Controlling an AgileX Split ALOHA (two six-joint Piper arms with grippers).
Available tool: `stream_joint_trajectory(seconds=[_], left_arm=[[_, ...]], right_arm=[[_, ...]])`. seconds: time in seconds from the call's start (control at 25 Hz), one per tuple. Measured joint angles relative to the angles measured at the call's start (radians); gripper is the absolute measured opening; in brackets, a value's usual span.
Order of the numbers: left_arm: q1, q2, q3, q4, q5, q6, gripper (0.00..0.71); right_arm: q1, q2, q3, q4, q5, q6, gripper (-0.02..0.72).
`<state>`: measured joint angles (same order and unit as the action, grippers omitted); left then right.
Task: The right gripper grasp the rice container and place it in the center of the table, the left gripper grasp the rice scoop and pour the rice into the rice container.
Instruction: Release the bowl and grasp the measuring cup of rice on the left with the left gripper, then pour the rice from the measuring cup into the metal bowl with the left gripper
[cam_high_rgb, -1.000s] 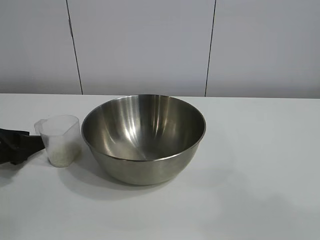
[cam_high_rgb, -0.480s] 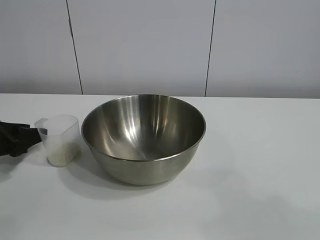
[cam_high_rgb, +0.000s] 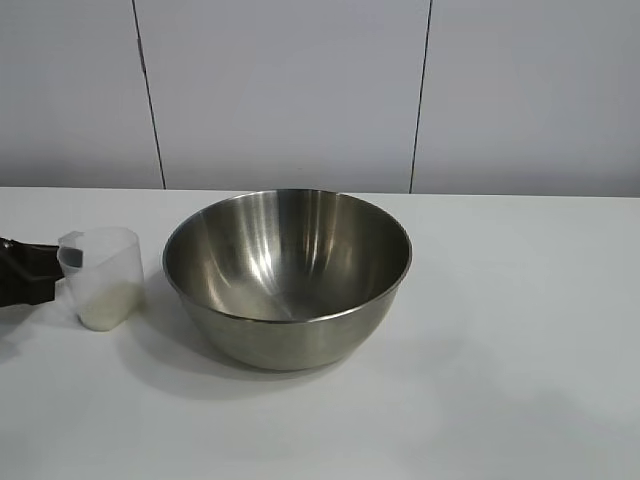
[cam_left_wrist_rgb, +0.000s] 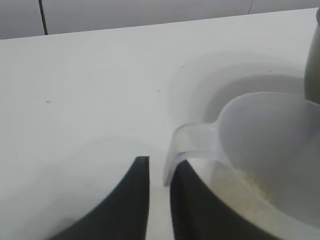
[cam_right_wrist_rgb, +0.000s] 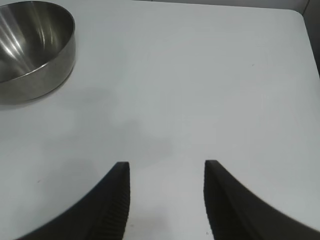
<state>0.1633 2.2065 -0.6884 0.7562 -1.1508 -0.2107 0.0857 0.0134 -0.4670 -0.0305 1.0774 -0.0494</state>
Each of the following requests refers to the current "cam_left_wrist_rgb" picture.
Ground translucent plastic measuring cup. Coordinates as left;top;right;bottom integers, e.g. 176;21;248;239
162;91;320;240

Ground stainless steel mixing bowl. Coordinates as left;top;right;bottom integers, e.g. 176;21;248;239
303;7;320;104

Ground white rice grains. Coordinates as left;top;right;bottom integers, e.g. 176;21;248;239
211;166;291;227

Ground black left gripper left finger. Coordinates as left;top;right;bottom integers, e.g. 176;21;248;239
49;156;150;240

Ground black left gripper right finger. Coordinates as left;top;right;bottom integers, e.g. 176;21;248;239
169;161;271;240

